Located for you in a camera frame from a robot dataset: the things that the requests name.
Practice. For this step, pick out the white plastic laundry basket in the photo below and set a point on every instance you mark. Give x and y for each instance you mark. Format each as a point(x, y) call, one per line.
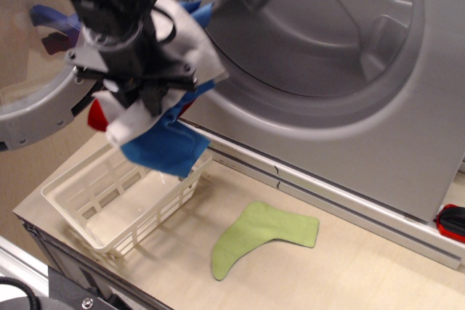
point(113, 204)

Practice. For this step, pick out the red and black tool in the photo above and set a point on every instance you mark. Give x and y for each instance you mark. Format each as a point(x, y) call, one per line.
point(450, 222)

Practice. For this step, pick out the green felt sock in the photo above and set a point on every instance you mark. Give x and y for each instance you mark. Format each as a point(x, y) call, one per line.
point(258, 224)

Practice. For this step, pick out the grey toy washing machine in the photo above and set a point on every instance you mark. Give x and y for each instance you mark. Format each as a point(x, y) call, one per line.
point(367, 95)

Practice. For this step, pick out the blue plastic handle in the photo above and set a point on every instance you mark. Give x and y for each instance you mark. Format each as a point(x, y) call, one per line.
point(41, 15)

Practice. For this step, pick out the grey round washer door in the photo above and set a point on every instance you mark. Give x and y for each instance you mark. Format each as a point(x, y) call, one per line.
point(40, 92)

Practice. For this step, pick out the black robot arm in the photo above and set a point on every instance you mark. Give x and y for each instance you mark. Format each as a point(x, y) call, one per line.
point(117, 18)

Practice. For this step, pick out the red felt cloth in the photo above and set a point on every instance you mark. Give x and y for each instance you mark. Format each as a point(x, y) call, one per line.
point(96, 117)

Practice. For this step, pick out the black metal bracket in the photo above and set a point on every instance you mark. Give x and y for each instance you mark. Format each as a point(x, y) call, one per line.
point(69, 295)

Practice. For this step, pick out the blue felt cloth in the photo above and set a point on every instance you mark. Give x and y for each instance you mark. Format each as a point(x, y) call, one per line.
point(169, 146)

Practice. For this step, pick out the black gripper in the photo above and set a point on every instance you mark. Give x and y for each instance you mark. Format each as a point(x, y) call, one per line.
point(133, 60)

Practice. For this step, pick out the white felt cloth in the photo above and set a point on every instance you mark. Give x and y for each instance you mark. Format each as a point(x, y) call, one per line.
point(192, 44)

